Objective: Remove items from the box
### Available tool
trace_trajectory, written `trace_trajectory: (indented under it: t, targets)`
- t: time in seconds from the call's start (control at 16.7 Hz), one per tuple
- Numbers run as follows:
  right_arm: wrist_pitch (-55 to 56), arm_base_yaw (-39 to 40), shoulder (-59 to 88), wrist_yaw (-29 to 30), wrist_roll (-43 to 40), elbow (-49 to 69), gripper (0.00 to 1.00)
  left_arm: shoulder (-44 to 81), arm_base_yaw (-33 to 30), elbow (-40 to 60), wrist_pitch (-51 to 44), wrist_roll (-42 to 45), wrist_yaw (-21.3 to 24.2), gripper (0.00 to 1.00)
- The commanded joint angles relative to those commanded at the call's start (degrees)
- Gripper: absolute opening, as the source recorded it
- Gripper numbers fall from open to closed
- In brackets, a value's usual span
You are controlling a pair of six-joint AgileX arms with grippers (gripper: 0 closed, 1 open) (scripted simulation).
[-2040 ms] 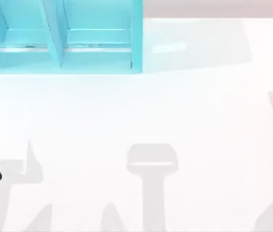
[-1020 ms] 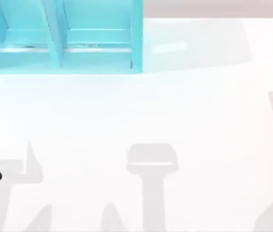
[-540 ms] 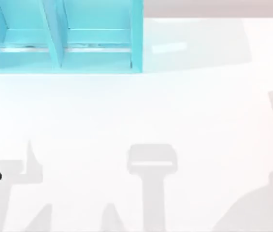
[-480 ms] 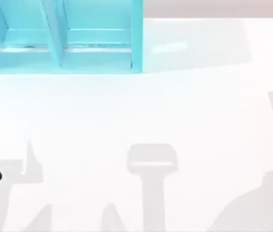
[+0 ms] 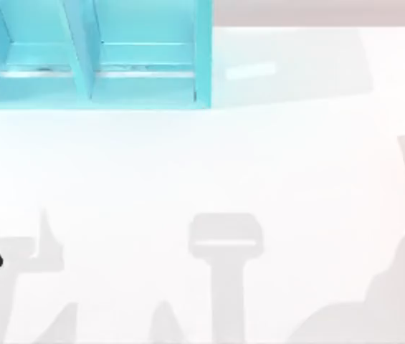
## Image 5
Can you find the light blue rack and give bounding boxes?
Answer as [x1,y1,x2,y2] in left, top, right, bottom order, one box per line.
[0,0,213,110]

